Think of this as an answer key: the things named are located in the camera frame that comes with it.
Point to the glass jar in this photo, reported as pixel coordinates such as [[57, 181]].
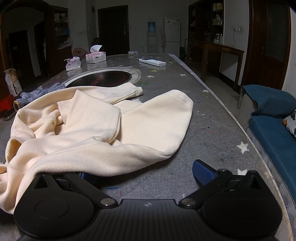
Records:
[[217, 39]]

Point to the small flat box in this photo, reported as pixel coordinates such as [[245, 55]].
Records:
[[133, 53]]

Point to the black smartphone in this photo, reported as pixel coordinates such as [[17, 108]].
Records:
[[8, 115]]

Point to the red plastic stool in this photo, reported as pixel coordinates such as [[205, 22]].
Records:
[[6, 103]]

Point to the white paper bag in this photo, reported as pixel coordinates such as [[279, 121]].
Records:
[[12, 82]]

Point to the dark entrance door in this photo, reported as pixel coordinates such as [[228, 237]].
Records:
[[113, 30]]

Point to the blue water bottle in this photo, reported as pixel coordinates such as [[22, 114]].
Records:
[[151, 27]]

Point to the brown wooden glass door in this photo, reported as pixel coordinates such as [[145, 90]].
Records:
[[256, 46]]

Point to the patterned cushion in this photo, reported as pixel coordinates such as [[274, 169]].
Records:
[[291, 125]]

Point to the white remote control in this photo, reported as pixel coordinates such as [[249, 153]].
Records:
[[151, 62]]

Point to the white refrigerator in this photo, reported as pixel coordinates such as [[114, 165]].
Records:
[[171, 34]]

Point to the tall wooden display cabinet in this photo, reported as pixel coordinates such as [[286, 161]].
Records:
[[203, 20]]

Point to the blue sofa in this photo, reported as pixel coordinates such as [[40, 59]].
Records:
[[272, 139]]

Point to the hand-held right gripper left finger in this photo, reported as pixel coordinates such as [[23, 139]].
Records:
[[86, 176]]

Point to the blue knit glove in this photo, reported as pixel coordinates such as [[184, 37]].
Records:
[[34, 93]]

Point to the dark wooden shelf cabinet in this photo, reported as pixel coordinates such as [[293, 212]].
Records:
[[52, 46]]

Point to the dark wooden side table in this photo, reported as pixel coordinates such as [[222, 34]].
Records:
[[219, 47]]

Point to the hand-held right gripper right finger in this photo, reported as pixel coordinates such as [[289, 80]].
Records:
[[203, 172]]

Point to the white tissue pack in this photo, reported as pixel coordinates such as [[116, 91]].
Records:
[[72, 64]]

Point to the pink tissue box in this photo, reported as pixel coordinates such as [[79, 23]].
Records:
[[96, 57]]

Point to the cream sweatshirt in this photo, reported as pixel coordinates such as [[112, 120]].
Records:
[[92, 143]]

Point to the pink ribbed food cover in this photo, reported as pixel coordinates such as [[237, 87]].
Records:
[[79, 53]]

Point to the white water dispenser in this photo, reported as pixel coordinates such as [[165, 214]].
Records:
[[152, 42]]

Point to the round built-in induction cooktop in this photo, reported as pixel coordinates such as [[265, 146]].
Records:
[[104, 78]]

